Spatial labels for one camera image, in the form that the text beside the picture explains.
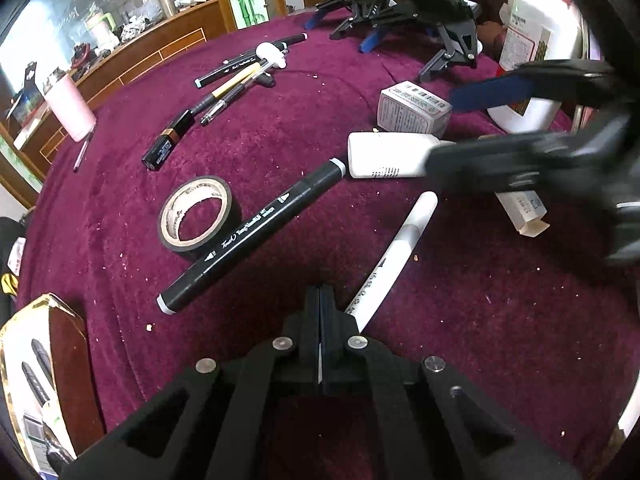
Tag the slim black marker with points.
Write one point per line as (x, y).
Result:
(240, 62)

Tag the black marker grey ends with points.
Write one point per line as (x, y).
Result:
(260, 230)

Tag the white squeeze tube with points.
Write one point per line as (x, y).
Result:
(385, 155)

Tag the pink insulated bottle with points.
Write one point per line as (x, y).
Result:
(70, 107)

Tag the wooden cabinet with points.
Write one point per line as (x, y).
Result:
(125, 65)

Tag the large white jug red cap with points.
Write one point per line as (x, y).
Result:
(530, 30)

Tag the silver pen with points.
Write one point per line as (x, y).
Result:
(225, 107)

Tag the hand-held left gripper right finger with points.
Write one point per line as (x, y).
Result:
(330, 320)

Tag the white gold-trimmed box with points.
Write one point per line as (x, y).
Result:
(25, 340)

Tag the dark pen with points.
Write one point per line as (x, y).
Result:
(82, 152)

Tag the steel thermos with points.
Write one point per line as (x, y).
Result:
(165, 0)

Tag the black tape roll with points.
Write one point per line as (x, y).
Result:
(172, 230)

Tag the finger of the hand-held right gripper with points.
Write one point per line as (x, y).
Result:
(490, 92)
(480, 162)

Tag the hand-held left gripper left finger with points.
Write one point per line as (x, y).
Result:
(310, 320)

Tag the yellow black small hammer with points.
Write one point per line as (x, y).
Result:
(235, 82)

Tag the white green tumbler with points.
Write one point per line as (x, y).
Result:
(100, 30)

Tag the black backpack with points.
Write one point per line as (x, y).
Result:
(7, 255)

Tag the small grey box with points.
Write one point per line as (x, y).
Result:
(412, 110)

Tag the white marker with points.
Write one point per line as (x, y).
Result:
(400, 245)

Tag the black and gold lipstick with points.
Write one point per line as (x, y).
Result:
(167, 142)

